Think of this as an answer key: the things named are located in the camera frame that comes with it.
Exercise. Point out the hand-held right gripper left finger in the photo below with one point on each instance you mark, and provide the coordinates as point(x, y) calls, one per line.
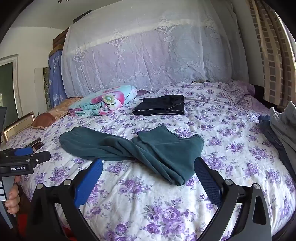
point(89, 183)

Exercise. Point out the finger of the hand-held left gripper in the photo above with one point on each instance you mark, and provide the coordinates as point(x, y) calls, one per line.
point(41, 157)
point(23, 151)

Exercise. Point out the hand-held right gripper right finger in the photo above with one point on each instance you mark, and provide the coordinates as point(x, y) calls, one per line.
point(207, 183)

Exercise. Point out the dark green pants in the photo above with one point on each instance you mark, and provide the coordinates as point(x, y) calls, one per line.
point(157, 153)

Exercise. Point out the folded black pants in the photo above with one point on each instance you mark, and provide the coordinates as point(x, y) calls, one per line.
point(159, 105)

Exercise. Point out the person's left hand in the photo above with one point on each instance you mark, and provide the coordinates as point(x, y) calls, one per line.
point(12, 200)

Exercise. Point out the small dark case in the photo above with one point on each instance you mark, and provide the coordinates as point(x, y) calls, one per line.
point(34, 141)

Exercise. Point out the stack of folded brown clothes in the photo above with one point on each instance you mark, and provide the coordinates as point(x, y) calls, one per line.
point(53, 111)

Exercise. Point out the purple floral bedsheet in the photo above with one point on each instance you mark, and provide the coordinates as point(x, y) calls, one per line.
point(138, 208)

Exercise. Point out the red cloth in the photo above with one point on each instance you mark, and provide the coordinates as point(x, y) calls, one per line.
point(22, 224)

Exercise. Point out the green door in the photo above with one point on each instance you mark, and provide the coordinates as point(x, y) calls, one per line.
point(7, 88)

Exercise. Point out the marbled leaning panel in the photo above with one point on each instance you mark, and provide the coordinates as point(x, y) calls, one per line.
point(45, 88)

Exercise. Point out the pile of grey blue clothes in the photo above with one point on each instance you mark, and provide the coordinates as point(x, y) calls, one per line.
point(281, 151)

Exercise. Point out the folded floral quilt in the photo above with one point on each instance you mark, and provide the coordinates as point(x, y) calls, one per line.
point(104, 99)

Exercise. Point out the grey garment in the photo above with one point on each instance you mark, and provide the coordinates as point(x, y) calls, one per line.
point(284, 125)

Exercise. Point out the purple pillow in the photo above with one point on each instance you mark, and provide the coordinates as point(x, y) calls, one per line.
point(241, 89)

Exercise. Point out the brown cardboard box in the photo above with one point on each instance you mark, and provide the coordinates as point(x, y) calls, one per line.
point(60, 37)
point(55, 49)

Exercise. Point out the beige checked curtain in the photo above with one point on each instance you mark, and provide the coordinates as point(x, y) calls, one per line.
point(272, 58)

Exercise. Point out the white lace pillow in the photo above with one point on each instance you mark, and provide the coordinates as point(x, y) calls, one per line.
point(150, 46)

